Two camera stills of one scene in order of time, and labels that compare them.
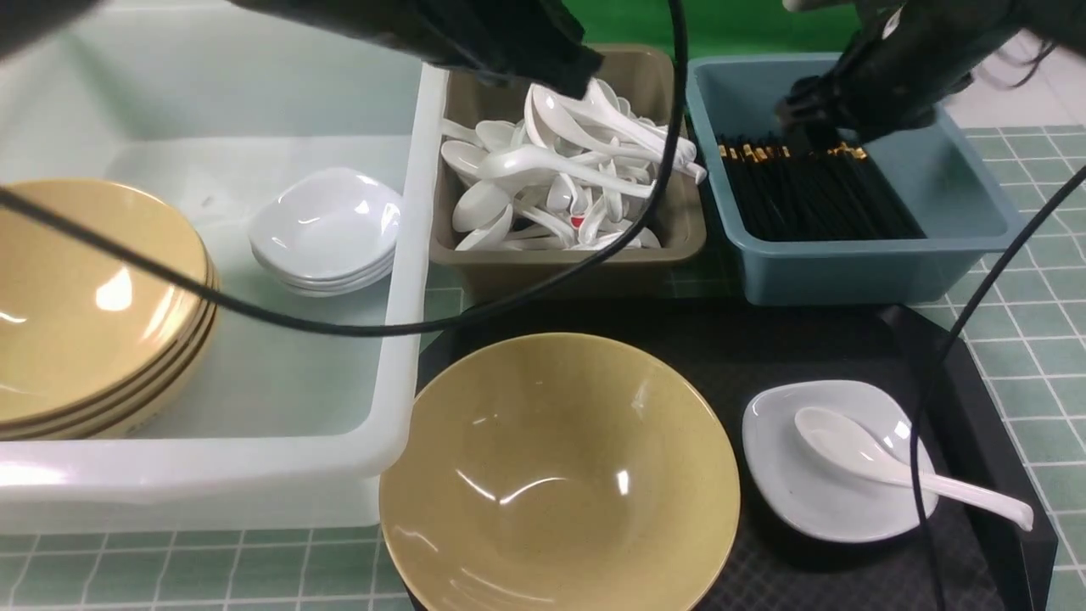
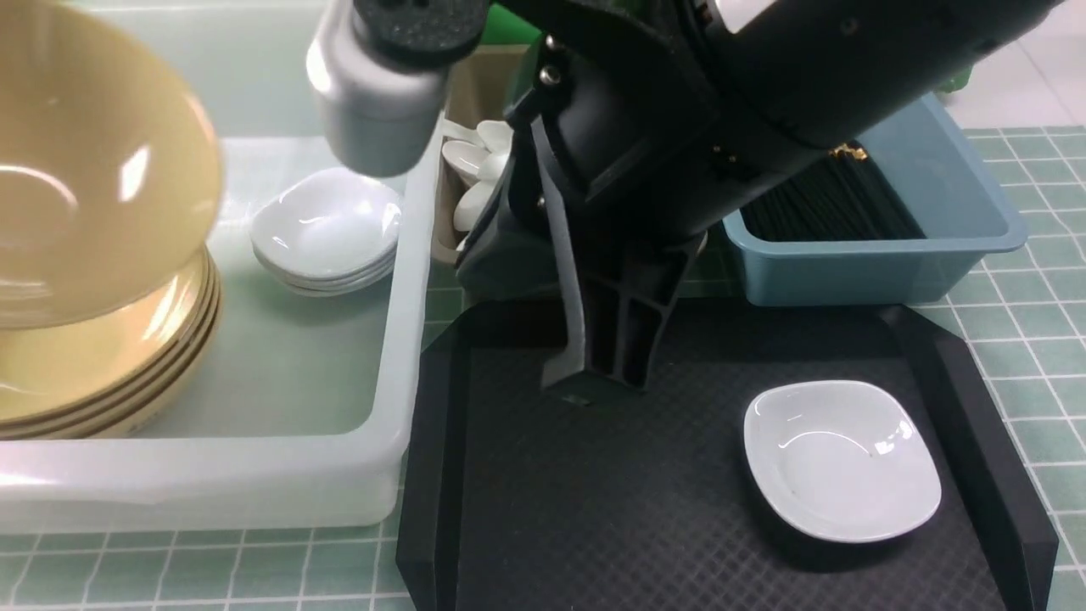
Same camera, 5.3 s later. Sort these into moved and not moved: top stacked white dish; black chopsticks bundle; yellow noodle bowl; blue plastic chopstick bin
Moved: yellow noodle bowl
Not moved: top stacked white dish; blue plastic chopstick bin; black chopsticks bundle
